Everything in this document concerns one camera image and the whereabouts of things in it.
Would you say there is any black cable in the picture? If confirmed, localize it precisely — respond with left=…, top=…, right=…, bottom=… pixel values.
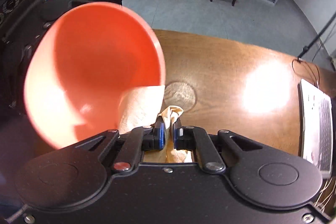
left=291, top=10, right=336, bottom=89

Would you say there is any orange plastic bowl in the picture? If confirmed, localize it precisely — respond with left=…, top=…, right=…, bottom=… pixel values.
left=24, top=2, right=166, bottom=149

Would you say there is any beige cleaning cloth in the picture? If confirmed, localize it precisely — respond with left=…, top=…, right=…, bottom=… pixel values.
left=118, top=85, right=192, bottom=163

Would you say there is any silver laptop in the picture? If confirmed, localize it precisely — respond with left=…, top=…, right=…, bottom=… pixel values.
left=298, top=79, right=334, bottom=179

